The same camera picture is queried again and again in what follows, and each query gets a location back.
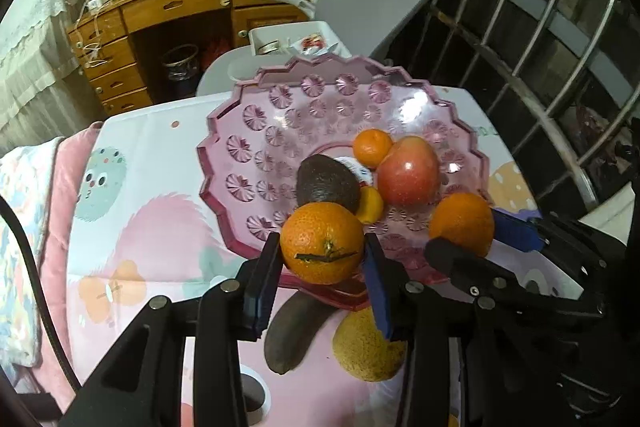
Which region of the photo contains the yellow speckled pear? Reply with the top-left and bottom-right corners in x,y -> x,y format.
332,308 -> 407,383

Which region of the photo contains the small mandarin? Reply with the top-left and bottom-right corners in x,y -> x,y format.
356,185 -> 385,225

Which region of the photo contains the dark green avocado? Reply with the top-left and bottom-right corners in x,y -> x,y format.
295,154 -> 360,213

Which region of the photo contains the red yellow apple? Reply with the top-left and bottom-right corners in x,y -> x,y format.
376,135 -> 440,207

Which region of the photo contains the dark overripe banana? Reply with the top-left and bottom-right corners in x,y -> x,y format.
264,291 -> 338,375

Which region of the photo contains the white fluffy blanket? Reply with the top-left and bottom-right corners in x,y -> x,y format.
580,183 -> 636,244

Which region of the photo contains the pink plastic fruit bowl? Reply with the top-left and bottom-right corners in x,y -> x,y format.
195,52 -> 493,312

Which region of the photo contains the cartoon printed tablecloth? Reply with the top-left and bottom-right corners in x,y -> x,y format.
66,84 -> 537,426

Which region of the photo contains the metal window grille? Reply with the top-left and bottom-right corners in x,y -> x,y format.
387,0 -> 639,217

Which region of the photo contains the white tray on chair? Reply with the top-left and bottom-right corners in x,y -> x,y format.
248,20 -> 352,58

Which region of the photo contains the wooden desk with drawers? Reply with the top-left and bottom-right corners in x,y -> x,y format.
67,0 -> 307,116

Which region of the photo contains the black cable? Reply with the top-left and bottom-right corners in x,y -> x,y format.
0,194 -> 84,396

